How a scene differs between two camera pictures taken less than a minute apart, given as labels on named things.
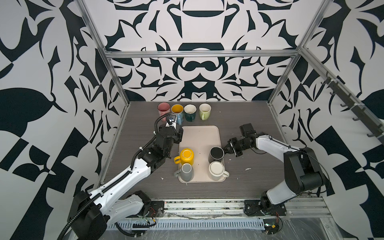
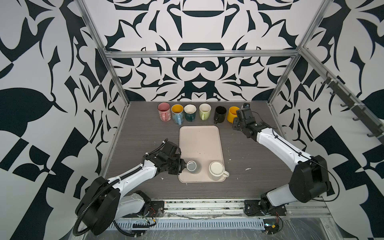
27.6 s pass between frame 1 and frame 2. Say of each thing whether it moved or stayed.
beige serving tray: stayed
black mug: moved
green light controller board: stayed
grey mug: moved
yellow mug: moved
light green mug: stayed
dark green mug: stayed
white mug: stayed
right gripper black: moved
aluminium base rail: stayed
